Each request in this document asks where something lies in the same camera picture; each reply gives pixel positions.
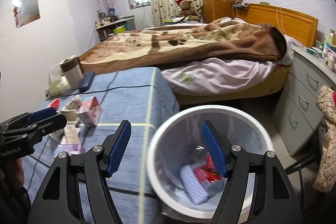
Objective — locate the wooden bed headboard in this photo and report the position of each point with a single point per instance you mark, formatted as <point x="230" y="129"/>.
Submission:
<point x="300" y="26"/>

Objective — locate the brown bear pattern blanket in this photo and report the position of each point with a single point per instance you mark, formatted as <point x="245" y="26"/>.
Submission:
<point x="174" y="46"/>

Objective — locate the white foam fruit net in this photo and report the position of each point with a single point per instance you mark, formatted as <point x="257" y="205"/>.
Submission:
<point x="192" y="186"/>

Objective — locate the cluttered side desk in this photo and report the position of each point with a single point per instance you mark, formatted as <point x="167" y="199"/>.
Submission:
<point x="107" y="29"/>

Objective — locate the dark blue glasses case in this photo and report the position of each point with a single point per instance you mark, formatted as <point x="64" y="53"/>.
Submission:
<point x="86" y="81"/>

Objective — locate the vase with purple branches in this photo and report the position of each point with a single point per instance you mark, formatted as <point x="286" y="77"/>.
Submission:
<point x="109" y="6"/>

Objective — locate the wall mirror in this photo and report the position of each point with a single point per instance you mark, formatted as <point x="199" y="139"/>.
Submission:
<point x="25" y="12"/>

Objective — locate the beige brown tumbler cup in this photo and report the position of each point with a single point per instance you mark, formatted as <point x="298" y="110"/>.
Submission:
<point x="71" y="69"/>

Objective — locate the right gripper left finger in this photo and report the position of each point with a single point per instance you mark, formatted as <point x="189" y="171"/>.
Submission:
<point x="58" y="198"/>

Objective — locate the floral quilted clothes pile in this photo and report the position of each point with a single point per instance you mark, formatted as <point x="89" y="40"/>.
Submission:
<point x="326" y="174"/>

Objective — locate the paper bag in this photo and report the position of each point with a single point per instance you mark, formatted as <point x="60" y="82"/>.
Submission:
<point x="71" y="108"/>

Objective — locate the blue checked table cloth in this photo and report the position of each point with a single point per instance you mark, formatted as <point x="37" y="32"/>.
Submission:
<point x="141" y="96"/>

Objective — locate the teddy bear red hat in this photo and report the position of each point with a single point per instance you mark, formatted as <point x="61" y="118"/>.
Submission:
<point x="187" y="11"/>

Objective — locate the bottles on nightstand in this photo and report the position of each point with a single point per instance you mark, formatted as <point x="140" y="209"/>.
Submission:
<point x="325" y="49"/>

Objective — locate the pink bed sheet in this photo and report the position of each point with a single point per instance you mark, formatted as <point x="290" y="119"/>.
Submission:
<point x="214" y="76"/>

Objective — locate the white trash bin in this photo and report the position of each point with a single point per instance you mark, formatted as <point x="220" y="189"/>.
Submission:
<point x="178" y="144"/>

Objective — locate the grey drawer nightstand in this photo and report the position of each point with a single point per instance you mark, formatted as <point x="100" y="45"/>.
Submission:
<point x="296" y="116"/>

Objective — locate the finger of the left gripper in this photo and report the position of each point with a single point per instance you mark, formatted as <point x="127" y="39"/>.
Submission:
<point x="40" y="115"/>

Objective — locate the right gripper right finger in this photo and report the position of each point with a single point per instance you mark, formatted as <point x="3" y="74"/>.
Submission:
<point x="273" y="199"/>

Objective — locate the orange red box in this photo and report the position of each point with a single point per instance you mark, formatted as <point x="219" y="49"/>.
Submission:
<point x="54" y="103"/>

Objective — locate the tissue pack yellow green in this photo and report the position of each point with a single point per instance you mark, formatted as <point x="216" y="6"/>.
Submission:
<point x="57" y="83"/>

